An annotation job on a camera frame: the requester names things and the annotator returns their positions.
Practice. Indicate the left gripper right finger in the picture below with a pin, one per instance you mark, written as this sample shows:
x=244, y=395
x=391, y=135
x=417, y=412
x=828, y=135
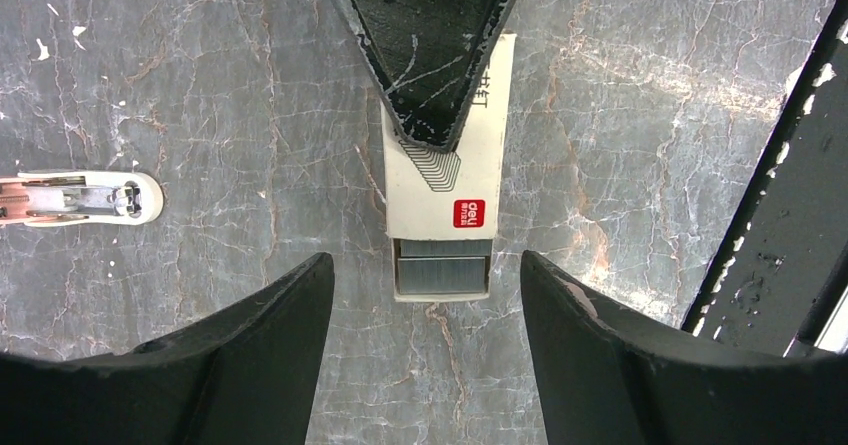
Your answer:
x=607, y=374

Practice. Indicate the pink white staple remover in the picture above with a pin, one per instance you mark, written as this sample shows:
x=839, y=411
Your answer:
x=57, y=198

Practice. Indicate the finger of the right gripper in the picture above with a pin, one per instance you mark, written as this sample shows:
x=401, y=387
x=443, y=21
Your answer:
x=427, y=58

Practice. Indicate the silver staple strip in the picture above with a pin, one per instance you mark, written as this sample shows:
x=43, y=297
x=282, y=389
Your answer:
x=444, y=248
x=442, y=276

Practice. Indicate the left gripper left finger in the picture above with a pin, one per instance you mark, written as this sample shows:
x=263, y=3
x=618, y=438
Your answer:
x=246, y=374

